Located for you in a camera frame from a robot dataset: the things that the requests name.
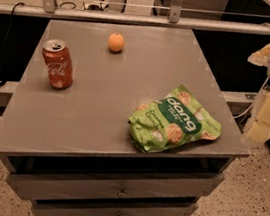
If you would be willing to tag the orange fruit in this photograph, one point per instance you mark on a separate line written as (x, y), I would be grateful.
(116, 42)

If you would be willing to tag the green rice chip bag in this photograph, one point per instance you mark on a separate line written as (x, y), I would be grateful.
(175, 120)

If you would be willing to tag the white power strip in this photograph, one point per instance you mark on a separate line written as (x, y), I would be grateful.
(94, 6)

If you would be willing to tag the red cola can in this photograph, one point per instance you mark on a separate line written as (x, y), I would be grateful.
(58, 62)

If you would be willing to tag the grey drawer cabinet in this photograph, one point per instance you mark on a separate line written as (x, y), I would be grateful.
(70, 152)

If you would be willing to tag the metal railing frame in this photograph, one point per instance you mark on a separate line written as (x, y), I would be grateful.
(133, 14)

